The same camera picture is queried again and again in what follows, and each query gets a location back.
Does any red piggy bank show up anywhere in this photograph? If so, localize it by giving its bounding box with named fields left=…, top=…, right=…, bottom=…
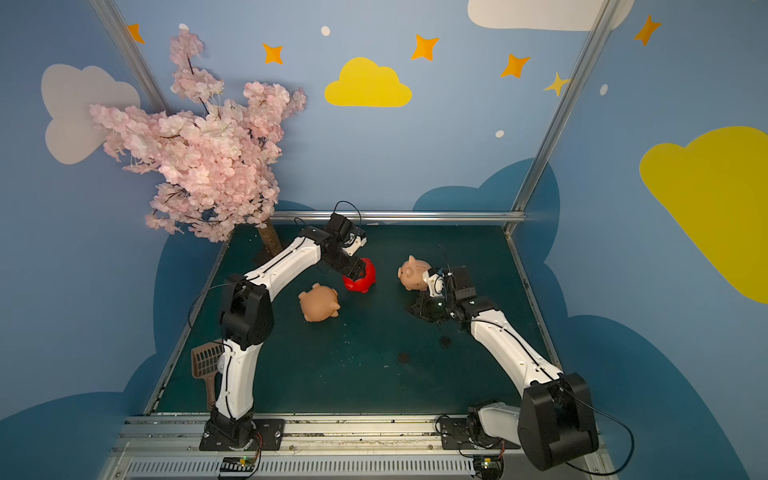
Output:
left=343, top=258, right=376, bottom=294

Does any tan piggy bank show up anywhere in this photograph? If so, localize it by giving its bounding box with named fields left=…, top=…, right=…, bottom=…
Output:
left=298, top=283, right=341, bottom=323
left=397, top=255, right=431, bottom=291

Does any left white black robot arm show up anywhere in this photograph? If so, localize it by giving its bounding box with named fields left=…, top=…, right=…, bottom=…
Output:
left=199, top=223, right=367, bottom=451

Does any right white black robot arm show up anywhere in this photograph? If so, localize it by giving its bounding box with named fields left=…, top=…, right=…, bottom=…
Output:
left=397, top=259, right=600, bottom=471

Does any pink cherry blossom tree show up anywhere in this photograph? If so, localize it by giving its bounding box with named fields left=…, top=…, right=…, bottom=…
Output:
left=89, top=27, right=307, bottom=254

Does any right circuit board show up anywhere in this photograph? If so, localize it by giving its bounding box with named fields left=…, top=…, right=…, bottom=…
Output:
left=472, top=456, right=504, bottom=480

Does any brown plastic scoop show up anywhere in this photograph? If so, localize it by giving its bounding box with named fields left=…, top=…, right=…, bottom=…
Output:
left=191, top=340, right=225, bottom=410

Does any left green circuit board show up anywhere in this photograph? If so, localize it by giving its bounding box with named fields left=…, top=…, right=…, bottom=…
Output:
left=216, top=456, right=260, bottom=479

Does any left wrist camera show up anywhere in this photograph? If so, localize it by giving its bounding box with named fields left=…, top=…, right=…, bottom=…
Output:
left=324, top=213, right=367, bottom=256

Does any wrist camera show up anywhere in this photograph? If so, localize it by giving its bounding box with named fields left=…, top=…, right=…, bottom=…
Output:
left=422, top=267, right=446, bottom=298
left=324, top=213, right=367, bottom=256

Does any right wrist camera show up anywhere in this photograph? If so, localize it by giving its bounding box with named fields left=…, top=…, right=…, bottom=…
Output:
left=422, top=267, right=446, bottom=298

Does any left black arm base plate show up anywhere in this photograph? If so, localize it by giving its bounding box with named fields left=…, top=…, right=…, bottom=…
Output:
left=199, top=419, right=285, bottom=452

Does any aluminium front rail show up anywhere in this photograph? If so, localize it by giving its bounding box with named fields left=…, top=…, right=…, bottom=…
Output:
left=99, top=414, right=615, bottom=479

